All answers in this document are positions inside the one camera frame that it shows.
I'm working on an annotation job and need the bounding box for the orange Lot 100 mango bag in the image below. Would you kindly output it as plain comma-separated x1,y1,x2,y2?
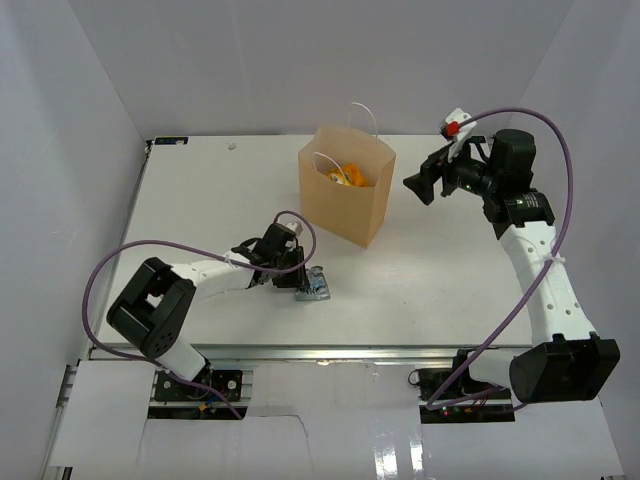
326,163,369,187

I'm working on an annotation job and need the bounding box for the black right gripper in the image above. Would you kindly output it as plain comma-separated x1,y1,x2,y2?
403,135,500,206

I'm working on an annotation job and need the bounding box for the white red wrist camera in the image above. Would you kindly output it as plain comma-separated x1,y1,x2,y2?
440,108,477,161

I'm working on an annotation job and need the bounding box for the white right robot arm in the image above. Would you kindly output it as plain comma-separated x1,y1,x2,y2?
403,129,620,404

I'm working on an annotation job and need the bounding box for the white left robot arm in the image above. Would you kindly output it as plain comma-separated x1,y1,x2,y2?
106,222,308,399

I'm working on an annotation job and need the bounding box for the brown paper bag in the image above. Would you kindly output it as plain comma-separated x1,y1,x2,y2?
298,102,396,248

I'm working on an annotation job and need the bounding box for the silver blue snack packet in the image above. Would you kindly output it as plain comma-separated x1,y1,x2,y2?
294,266,331,302

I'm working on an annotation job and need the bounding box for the aluminium table frame rail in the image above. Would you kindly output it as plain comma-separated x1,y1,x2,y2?
42,134,531,471

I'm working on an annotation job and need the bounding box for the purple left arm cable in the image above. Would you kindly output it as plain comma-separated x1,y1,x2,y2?
82,209,317,419

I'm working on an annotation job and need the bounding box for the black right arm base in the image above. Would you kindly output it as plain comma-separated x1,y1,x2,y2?
407,349,514,423

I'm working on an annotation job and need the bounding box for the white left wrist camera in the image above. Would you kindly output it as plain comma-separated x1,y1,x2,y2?
283,221,303,236

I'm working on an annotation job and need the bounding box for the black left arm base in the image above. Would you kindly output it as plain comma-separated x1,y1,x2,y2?
152,370,243,403

